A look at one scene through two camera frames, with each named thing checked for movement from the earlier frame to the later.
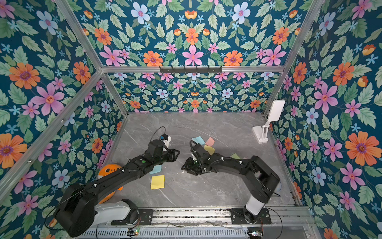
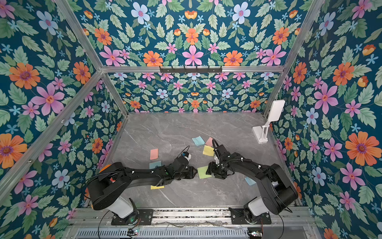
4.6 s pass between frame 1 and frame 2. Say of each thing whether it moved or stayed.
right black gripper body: moved
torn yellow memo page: stayed
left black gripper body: moved
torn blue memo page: stayed
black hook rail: stayed
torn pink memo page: stayed
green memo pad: moved
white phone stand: stayed
